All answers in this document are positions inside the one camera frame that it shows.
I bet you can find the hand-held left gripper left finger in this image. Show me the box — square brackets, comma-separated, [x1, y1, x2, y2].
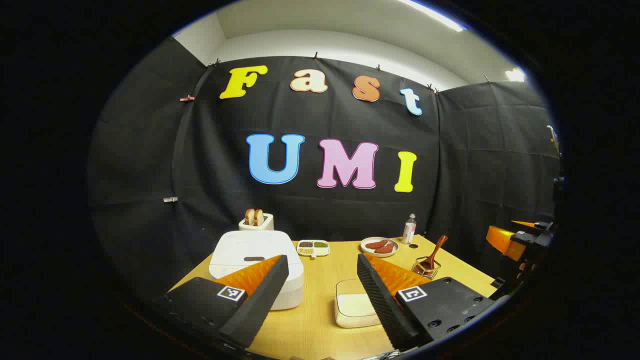
[164, 254, 290, 350]

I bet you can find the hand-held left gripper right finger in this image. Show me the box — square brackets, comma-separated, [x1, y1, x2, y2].
[356, 252, 496, 352]

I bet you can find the white rice cooker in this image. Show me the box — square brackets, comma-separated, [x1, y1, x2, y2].
[208, 230, 305, 311]

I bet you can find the metal wire chopstick holder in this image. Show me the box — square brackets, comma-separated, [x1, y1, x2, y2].
[411, 256, 441, 280]

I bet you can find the wooden spoon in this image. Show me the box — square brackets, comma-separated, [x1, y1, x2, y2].
[419, 235, 449, 271]

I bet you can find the clear plastic container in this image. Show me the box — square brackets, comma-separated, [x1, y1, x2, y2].
[334, 279, 383, 329]

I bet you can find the white round plate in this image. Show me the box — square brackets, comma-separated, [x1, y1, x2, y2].
[360, 237, 400, 258]

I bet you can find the white toaster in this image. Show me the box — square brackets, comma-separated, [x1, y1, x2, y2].
[238, 212, 274, 232]

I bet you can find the white divided dish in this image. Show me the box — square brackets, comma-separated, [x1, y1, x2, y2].
[297, 239, 331, 258]

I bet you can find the clear bottle pink label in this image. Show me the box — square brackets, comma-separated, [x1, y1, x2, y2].
[402, 213, 417, 244]

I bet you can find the black backdrop cloth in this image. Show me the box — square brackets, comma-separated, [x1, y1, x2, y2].
[89, 37, 562, 301]

